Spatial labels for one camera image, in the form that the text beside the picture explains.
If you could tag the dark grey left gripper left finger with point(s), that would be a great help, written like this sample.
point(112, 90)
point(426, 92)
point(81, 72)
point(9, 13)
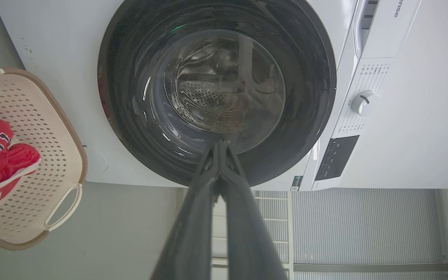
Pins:
point(193, 233)

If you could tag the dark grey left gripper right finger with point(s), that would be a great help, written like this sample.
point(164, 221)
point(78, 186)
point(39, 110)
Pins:
point(247, 241)

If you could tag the black round glass washer door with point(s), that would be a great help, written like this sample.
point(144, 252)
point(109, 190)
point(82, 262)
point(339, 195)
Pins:
point(130, 116)

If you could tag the white washing machine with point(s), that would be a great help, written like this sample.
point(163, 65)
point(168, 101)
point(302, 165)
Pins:
point(422, 116)

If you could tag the small dark sticker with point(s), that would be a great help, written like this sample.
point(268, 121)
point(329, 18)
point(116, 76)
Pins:
point(296, 182)

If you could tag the white slatted panel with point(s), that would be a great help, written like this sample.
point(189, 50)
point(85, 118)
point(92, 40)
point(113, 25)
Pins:
point(364, 229)

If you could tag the black control display panel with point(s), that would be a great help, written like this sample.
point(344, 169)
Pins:
point(336, 157)

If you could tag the round white drain filter cover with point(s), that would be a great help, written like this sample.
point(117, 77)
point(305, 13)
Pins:
point(96, 158)

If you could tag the steel perforated washer drum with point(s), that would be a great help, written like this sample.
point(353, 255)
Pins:
point(224, 89)

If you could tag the cream perforated laundry basket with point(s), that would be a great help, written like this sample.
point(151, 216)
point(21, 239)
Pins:
point(49, 155)

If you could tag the white control knob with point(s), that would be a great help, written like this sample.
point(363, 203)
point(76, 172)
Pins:
point(364, 103)

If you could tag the white detergent drawer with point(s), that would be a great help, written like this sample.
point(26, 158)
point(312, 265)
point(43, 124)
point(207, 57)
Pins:
point(366, 23)

